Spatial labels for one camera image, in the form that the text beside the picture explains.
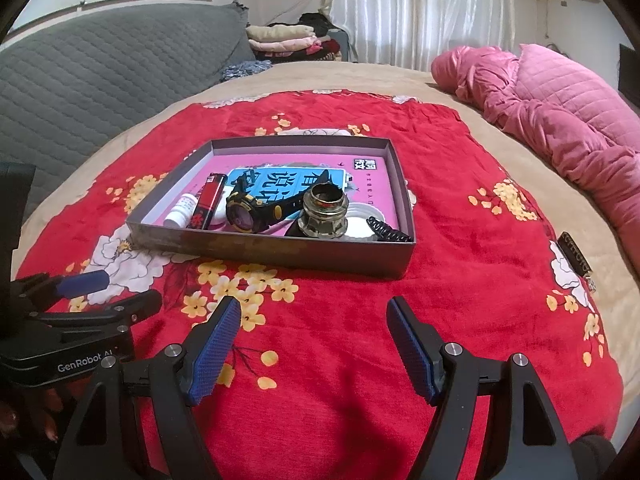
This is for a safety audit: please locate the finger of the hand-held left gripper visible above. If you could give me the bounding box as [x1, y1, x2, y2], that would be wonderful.
[30, 289, 163, 331]
[12, 270, 110, 306]

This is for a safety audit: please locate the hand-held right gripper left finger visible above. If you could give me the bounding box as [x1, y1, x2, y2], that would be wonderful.
[52, 296, 242, 480]

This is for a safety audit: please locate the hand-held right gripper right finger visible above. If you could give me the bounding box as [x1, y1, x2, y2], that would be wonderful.
[386, 296, 571, 480]

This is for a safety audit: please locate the small white pill bottle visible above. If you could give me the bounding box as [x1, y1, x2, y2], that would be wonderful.
[164, 194, 200, 227]

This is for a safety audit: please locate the grey cardboard box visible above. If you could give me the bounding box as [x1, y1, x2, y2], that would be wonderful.
[126, 136, 417, 280]

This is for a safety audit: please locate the black comb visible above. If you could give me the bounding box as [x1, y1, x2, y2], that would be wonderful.
[367, 215, 412, 243]

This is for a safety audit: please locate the red cigarette pack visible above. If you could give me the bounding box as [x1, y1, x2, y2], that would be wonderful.
[187, 172, 226, 231]

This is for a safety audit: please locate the white bottle cap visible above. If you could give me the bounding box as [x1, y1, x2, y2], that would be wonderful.
[342, 204, 386, 240]

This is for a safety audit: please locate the black yellow wristwatch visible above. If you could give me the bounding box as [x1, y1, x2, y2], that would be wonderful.
[225, 169, 311, 235]

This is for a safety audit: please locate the person's left hand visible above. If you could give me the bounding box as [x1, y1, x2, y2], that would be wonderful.
[0, 387, 68, 443]

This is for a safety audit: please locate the red floral blanket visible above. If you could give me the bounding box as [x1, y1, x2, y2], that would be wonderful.
[12, 90, 626, 480]

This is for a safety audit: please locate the pink book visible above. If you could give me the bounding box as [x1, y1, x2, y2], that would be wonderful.
[165, 152, 401, 233]

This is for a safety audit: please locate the grey quilted headboard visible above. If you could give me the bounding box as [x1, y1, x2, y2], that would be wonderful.
[0, 2, 258, 221]

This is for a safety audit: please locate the blue knitted cloth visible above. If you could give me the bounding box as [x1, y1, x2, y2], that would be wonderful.
[219, 59, 273, 83]

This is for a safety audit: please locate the pink padded jacket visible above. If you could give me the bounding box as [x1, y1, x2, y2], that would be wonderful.
[430, 45, 640, 271]

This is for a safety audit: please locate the pile of folded clothes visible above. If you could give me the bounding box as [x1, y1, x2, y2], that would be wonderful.
[246, 12, 353, 63]

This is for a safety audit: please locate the white curtain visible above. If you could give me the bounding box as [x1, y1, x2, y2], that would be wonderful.
[325, 0, 538, 68]

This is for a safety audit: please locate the black television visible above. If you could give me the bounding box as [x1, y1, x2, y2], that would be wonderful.
[619, 44, 640, 98]

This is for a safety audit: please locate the black keychain tag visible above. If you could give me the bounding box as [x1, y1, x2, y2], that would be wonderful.
[559, 231, 598, 293]

